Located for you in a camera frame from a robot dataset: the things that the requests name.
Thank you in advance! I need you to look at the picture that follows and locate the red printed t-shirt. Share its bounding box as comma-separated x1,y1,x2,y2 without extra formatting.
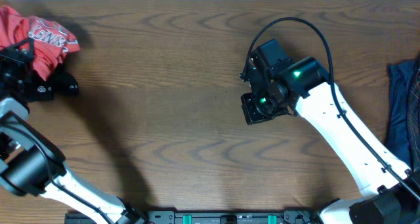
1,5,80,81

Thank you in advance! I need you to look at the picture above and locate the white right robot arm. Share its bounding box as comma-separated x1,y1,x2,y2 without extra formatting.
240,56,419,223

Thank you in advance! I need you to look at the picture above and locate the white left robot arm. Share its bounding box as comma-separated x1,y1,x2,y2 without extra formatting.
1,38,149,224

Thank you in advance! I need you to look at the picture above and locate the folded black polo shirt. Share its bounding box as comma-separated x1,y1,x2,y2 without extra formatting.
24,64,79,102

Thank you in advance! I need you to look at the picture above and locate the dark blue garment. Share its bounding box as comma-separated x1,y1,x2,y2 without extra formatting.
385,58,419,170

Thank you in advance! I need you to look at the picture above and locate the dark patterned garment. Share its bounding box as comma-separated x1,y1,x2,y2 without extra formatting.
407,60,419,171

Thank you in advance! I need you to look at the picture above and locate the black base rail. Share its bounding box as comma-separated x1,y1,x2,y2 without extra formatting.
64,210,316,224

